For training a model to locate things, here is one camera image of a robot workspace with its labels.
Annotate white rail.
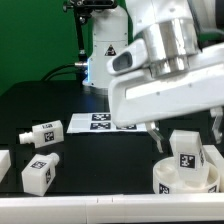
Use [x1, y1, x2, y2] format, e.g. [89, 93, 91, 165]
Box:
[204, 145, 224, 193]
[0, 193, 224, 224]

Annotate white round stool seat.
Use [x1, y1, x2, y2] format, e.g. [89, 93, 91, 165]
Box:
[153, 157, 220, 194]

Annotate white front rail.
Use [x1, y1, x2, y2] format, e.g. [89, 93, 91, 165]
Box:
[0, 193, 224, 224]

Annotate white left block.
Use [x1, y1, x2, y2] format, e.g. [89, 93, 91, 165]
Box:
[0, 150, 11, 182]

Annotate black cables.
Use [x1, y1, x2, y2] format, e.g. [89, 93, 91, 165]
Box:
[41, 63, 86, 82]

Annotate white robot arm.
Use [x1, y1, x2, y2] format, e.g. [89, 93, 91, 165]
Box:
[88, 0, 224, 142]

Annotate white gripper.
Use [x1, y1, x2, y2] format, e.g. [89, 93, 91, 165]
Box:
[108, 44, 224, 153]

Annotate black camera stand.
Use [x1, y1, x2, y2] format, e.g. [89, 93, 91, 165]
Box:
[63, 0, 117, 80]

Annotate white right rail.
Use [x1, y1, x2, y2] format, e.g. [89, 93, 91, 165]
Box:
[204, 145, 224, 193]

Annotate white paper marker sheet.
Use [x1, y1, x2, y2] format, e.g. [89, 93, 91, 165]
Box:
[67, 112, 146, 134]

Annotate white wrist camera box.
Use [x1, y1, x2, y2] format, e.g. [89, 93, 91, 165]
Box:
[107, 39, 148, 76]

